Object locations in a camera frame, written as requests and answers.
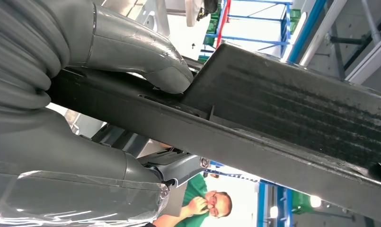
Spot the blue metal shelf rack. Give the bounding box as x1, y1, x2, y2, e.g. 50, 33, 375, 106
198, 0, 310, 227

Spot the person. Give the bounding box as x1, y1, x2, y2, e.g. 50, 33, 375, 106
144, 173, 233, 227

